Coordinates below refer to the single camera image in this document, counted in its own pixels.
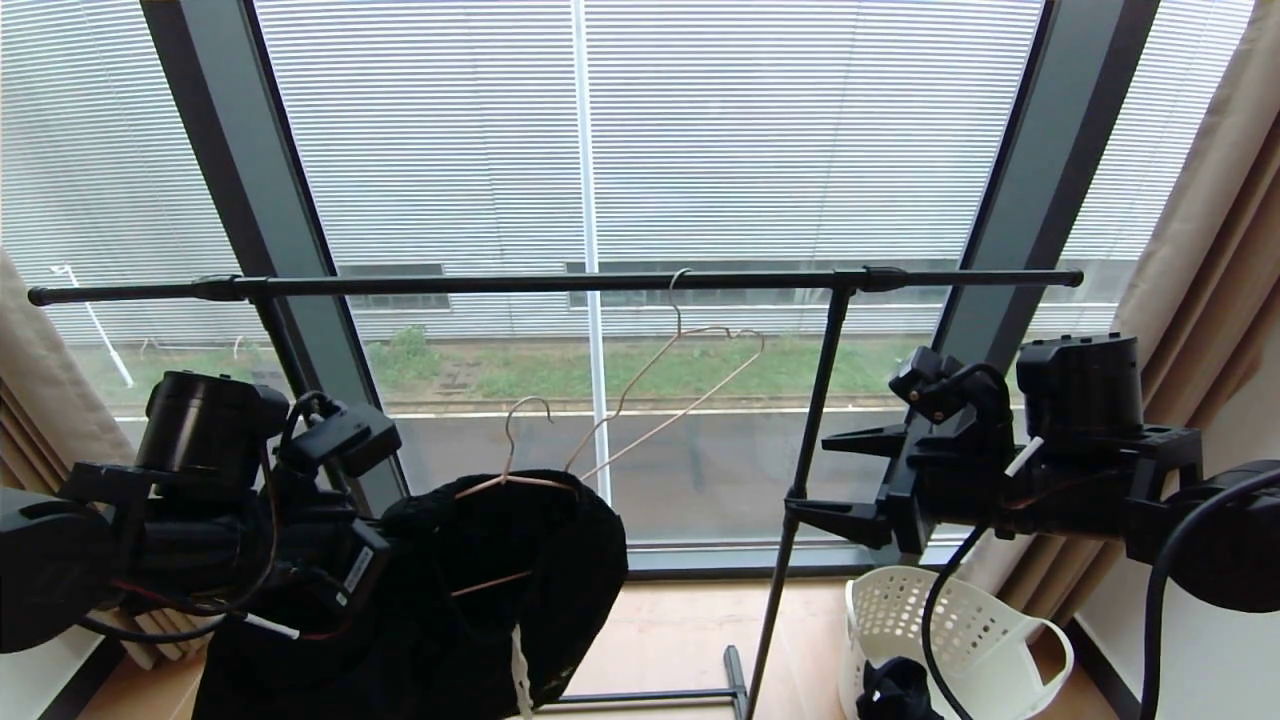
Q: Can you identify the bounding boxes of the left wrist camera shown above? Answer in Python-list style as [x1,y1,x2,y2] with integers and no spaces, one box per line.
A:
[275,392,403,479]

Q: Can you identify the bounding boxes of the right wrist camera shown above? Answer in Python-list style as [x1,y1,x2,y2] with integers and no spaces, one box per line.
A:
[888,345,1013,431]

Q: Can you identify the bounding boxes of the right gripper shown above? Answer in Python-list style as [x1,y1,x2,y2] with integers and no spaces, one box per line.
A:
[785,424,1131,556]

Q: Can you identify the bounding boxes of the black shorts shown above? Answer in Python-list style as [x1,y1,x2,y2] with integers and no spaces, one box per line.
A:
[192,470,629,720]

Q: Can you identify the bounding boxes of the pink clothes hanger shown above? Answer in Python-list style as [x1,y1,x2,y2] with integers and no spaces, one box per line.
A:
[450,396,583,599]
[563,268,766,483]

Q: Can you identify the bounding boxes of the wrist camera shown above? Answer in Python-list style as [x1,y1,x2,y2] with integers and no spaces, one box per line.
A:
[888,345,1013,431]
[275,392,403,479]

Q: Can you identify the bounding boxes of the beige curtain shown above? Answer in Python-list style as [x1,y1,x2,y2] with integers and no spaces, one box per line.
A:
[0,250,221,671]
[985,0,1280,626]

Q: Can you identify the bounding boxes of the black clothes rack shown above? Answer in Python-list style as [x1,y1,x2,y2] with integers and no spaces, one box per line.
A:
[28,265,1084,720]

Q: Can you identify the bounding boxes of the white laundry basket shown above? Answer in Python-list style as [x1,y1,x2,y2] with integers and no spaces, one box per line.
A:
[843,565,1074,720]

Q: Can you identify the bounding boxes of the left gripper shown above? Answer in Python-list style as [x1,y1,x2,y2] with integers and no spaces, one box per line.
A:
[240,505,391,641]

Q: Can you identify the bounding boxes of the black garment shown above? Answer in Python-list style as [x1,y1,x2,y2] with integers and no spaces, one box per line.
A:
[858,657,941,720]

